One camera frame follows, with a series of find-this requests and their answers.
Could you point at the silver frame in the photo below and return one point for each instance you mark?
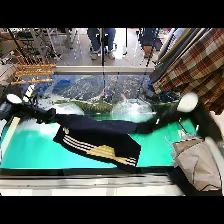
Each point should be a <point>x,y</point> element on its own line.
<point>83,185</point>

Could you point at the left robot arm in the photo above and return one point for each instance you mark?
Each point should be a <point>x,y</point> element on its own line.
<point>31,112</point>

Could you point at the navy striped garment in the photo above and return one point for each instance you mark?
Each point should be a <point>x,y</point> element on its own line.
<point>100,140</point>

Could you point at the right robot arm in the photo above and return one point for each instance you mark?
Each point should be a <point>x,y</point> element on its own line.
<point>173,113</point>

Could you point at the person's legs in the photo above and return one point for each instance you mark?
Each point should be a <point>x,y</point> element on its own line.
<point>95,41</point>

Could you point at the checked shirt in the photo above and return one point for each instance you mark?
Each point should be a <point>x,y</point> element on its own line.
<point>200,66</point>

